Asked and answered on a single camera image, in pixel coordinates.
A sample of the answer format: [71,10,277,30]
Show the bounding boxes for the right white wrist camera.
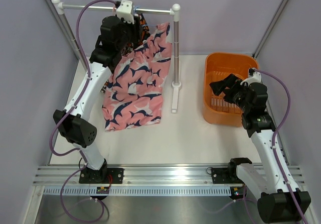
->
[240,68,262,87]

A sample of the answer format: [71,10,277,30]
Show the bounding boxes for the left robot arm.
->
[53,15,143,184]

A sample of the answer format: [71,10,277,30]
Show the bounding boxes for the orange black camouflage shorts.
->
[100,13,151,93]

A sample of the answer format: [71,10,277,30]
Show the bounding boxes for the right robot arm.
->
[209,72,311,223]

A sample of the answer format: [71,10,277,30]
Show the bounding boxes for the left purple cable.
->
[49,0,118,221]

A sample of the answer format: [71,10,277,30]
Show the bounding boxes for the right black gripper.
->
[210,74,251,113]

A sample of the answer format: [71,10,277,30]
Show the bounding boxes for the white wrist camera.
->
[240,68,262,87]
[116,0,134,24]

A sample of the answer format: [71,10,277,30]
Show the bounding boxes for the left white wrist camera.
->
[116,0,134,24]

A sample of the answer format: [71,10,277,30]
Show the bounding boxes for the pink shark print shorts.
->
[102,23,172,132]

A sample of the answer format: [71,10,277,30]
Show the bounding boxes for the aluminium mounting rail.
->
[32,164,305,186]

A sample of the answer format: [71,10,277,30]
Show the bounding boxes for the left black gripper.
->
[116,16,142,51]

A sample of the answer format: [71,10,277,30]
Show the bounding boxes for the metal clothes rack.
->
[51,0,182,113]

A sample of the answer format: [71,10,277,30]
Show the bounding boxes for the blue wire hanger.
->
[133,6,157,28]

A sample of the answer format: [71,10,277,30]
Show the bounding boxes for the orange plastic basket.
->
[203,52,258,127]

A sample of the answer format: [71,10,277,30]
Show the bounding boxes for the white slotted cable duct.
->
[44,186,231,196]

